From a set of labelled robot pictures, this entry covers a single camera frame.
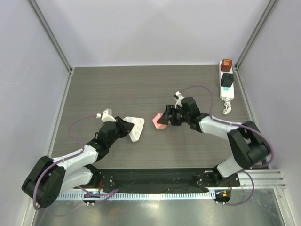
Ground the pink cube plug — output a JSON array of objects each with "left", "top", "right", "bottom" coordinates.
[{"left": 151, "top": 113, "right": 168, "bottom": 130}]

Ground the white triangular socket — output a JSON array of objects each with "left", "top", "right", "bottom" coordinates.
[{"left": 123, "top": 116, "right": 145, "bottom": 142}]

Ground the white power strip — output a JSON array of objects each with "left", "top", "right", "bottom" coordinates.
[{"left": 219, "top": 59, "right": 235, "bottom": 100}]

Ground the red-brown plug adapter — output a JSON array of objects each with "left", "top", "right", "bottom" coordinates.
[{"left": 221, "top": 59, "right": 232, "bottom": 72}]

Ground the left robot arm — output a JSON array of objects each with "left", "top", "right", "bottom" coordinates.
[{"left": 21, "top": 116, "right": 139, "bottom": 210}]

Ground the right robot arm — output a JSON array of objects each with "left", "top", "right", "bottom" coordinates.
[{"left": 154, "top": 97, "right": 272, "bottom": 186}]

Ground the black plug adapter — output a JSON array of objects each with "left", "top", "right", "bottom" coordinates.
[{"left": 221, "top": 73, "right": 234, "bottom": 88}]

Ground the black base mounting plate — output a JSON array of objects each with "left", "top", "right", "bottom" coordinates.
[{"left": 82, "top": 168, "right": 240, "bottom": 194}]

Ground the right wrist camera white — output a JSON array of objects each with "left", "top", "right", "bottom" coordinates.
[{"left": 174, "top": 91, "right": 184, "bottom": 109}]

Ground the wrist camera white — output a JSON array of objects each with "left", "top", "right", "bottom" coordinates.
[
  {"left": 174, "top": 91, "right": 184, "bottom": 109},
  {"left": 96, "top": 108, "right": 116, "bottom": 122}
]

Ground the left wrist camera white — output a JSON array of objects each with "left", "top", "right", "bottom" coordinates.
[{"left": 96, "top": 108, "right": 116, "bottom": 122}]

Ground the white coiled power cord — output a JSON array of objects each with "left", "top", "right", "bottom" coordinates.
[{"left": 222, "top": 98, "right": 232, "bottom": 115}]

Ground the white slotted cable duct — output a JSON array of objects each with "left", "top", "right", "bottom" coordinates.
[{"left": 57, "top": 190, "right": 216, "bottom": 201}]

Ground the right aluminium frame post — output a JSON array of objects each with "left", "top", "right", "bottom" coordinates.
[{"left": 235, "top": 0, "right": 279, "bottom": 71}]

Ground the aluminium frame post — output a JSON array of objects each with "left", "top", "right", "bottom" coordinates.
[
  {"left": 27, "top": 0, "right": 72, "bottom": 74},
  {"left": 235, "top": 0, "right": 279, "bottom": 71}
]

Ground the left aluminium frame post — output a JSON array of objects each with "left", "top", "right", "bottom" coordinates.
[{"left": 27, "top": 0, "right": 72, "bottom": 74}]

